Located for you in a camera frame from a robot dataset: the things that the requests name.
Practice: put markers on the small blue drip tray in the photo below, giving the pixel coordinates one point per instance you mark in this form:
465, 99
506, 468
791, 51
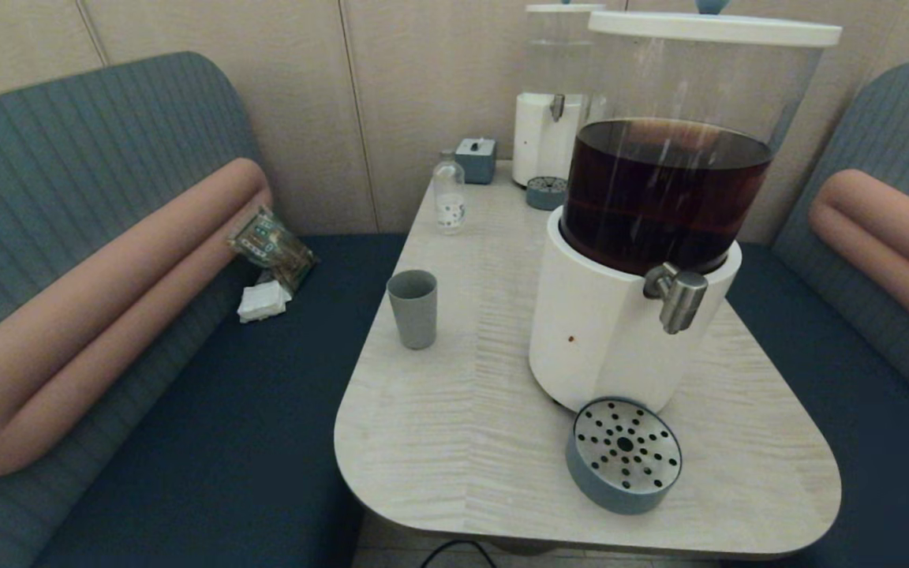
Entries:
546, 193

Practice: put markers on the large blue drip tray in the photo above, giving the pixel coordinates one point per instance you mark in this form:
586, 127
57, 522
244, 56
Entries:
624, 446

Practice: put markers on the large white dispenser lid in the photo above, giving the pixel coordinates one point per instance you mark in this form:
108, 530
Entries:
707, 28

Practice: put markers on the large tea drink dispenser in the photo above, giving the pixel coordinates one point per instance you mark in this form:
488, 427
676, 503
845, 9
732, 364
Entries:
604, 331

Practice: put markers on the grey-blue plastic cup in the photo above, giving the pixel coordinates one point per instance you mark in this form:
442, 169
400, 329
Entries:
415, 315

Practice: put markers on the small water drink dispenser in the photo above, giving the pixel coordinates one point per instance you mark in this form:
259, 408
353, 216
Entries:
541, 138

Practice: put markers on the white folded napkin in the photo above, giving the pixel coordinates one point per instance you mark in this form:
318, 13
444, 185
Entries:
263, 302

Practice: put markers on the small blue tissue box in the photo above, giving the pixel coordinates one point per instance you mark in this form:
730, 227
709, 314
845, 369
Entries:
476, 164

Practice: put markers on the small white dispenser lid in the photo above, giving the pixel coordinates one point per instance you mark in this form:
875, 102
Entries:
561, 8

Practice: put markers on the clear plastic bottle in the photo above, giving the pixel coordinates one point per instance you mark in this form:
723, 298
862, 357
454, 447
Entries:
449, 205

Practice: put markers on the small metal dispenser tap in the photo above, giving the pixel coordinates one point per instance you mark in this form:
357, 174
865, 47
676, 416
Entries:
557, 106

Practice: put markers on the green snack packet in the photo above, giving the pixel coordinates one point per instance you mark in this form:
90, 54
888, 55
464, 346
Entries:
269, 244

